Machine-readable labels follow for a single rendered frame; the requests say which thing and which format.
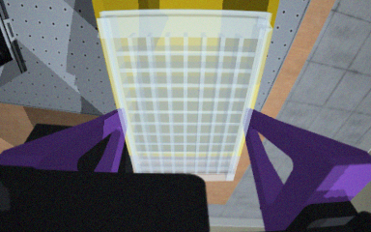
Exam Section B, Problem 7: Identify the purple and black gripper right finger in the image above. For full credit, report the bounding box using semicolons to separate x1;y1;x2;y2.
245;109;371;231

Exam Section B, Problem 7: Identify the yellow open-top bin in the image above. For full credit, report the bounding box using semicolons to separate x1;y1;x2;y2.
92;0;279;28

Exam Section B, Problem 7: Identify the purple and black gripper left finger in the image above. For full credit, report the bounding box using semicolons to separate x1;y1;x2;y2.
0;109;125;172

